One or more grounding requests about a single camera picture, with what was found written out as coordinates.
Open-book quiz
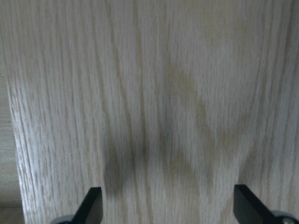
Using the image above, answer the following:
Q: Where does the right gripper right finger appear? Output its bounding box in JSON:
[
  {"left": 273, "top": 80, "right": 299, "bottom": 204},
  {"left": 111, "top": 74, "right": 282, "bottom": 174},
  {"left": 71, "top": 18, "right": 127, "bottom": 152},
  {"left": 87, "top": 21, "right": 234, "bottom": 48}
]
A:
[{"left": 233, "top": 184, "right": 291, "bottom": 224}]

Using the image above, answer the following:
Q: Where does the light wooden drawer cabinet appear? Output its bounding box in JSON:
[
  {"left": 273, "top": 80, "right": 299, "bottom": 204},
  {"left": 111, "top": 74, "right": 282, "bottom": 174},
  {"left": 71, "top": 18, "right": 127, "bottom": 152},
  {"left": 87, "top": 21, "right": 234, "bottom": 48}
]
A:
[{"left": 0, "top": 0, "right": 299, "bottom": 224}]

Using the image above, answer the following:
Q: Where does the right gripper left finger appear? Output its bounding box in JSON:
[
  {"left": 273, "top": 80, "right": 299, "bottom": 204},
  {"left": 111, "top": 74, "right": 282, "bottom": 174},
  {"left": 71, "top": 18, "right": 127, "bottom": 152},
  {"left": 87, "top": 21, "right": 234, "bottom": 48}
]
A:
[{"left": 71, "top": 187, "right": 103, "bottom": 224}]

